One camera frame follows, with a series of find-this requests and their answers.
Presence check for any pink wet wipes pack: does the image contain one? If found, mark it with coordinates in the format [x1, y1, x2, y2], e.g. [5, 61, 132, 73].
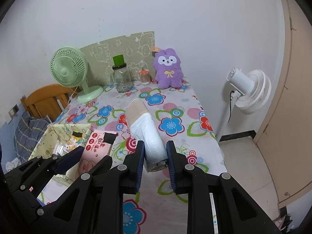
[75, 129, 118, 179]

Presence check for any white beige bag roll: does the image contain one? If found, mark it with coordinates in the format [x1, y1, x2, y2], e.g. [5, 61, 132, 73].
[125, 99, 168, 172]

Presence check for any yellow cartoon tissue pack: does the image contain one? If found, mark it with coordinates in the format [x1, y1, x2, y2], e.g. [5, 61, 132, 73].
[63, 132, 84, 152]

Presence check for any yellow fabric storage box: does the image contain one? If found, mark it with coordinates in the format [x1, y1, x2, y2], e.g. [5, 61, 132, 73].
[29, 124, 94, 181]

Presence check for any blue plaid pillow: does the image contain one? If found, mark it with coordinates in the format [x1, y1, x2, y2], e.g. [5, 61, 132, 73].
[14, 111, 50, 164]

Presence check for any floral tablecloth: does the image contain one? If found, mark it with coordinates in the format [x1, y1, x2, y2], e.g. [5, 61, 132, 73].
[54, 81, 226, 233]

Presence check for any crumpled white cloth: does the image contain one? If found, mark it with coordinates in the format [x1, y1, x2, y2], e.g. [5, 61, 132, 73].
[5, 157, 21, 172]

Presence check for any toothpick jar orange lid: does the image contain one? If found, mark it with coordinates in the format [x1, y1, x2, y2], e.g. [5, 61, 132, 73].
[139, 69, 151, 84]

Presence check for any glass mason jar mug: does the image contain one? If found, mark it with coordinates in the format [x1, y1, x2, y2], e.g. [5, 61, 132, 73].
[113, 63, 132, 93]

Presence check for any purple plush bunny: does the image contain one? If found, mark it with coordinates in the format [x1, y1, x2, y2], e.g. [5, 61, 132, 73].
[153, 48, 184, 89]

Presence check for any green desk fan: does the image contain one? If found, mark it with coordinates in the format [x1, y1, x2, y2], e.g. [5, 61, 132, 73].
[50, 47, 104, 103]

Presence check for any green cup on jar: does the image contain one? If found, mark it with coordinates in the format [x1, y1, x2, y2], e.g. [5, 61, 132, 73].
[113, 54, 125, 66]

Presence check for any white standing fan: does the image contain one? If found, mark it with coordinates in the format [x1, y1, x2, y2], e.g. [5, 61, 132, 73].
[216, 67, 272, 141]

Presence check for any beige wooden door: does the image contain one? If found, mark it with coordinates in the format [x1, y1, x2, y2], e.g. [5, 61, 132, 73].
[254, 0, 311, 208]

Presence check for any green patterned cardboard panel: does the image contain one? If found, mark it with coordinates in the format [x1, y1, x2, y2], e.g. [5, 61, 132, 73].
[79, 31, 156, 87]

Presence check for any wall power socket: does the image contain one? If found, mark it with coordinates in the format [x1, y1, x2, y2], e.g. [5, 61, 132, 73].
[8, 105, 19, 118]

